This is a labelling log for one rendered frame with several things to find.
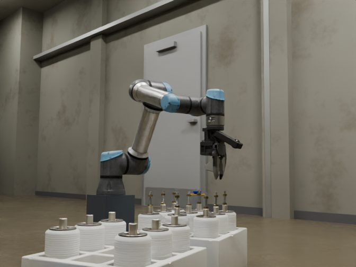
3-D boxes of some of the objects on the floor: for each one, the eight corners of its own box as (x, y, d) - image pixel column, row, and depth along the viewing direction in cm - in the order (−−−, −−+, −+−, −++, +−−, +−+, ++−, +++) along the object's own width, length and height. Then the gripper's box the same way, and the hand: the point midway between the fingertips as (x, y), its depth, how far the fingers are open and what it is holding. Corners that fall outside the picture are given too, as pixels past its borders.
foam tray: (122, 281, 161) (123, 233, 163) (165, 261, 197) (166, 222, 198) (219, 293, 146) (219, 240, 147) (247, 270, 181) (247, 228, 183)
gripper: (211, 128, 180) (211, 179, 177) (197, 126, 170) (197, 179, 168) (229, 127, 175) (229, 179, 173) (216, 125, 166) (216, 179, 164)
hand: (220, 176), depth 169 cm, fingers open, 3 cm apart
